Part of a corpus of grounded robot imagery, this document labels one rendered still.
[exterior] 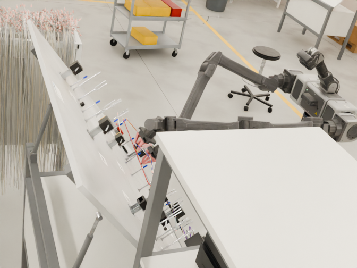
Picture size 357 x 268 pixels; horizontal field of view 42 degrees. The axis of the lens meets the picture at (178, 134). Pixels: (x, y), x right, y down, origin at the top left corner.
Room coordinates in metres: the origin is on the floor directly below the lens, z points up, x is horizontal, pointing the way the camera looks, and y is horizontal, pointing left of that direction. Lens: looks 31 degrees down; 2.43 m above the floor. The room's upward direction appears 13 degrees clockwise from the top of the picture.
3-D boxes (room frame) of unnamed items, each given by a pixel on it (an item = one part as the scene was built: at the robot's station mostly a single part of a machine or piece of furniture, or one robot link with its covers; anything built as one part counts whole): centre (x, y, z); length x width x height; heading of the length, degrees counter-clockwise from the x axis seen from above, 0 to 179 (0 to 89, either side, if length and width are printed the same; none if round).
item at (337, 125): (2.05, -0.72, 1.45); 0.09 x 0.08 x 0.12; 26
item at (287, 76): (2.50, -0.50, 1.45); 0.09 x 0.08 x 0.12; 26
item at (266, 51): (5.24, -0.81, 0.34); 0.58 x 0.55 x 0.69; 147
